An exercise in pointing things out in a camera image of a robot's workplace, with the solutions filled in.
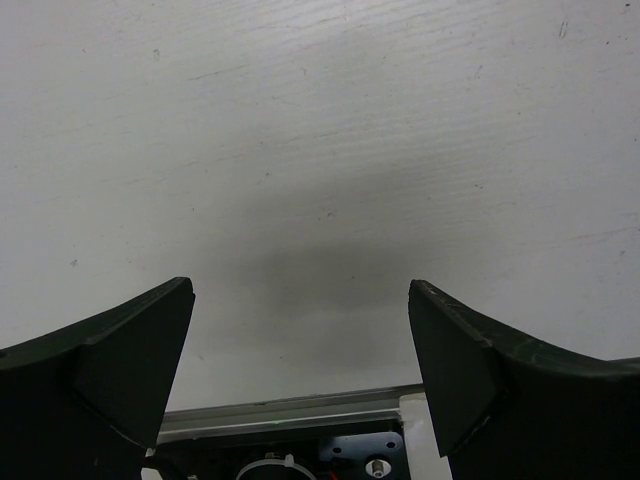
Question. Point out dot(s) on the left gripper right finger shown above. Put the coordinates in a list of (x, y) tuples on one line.
[(506, 405)]

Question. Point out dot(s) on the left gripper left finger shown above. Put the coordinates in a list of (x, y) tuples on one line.
[(87, 401)]

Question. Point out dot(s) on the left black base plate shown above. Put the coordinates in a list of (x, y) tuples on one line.
[(364, 450)]

